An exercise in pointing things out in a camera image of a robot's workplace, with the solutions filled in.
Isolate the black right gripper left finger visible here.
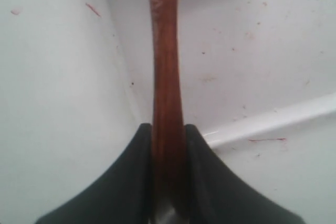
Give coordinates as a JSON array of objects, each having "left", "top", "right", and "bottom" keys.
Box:
[{"left": 37, "top": 123, "right": 152, "bottom": 224}]

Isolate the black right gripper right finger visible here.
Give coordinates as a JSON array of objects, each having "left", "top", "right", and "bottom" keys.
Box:
[{"left": 185, "top": 124, "right": 303, "bottom": 224}]

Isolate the white rectangular tray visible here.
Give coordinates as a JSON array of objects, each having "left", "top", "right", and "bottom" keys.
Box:
[{"left": 97, "top": 0, "right": 336, "bottom": 148}]

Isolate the brown wooden spoon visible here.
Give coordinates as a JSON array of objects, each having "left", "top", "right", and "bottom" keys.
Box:
[{"left": 149, "top": 0, "right": 190, "bottom": 223}]

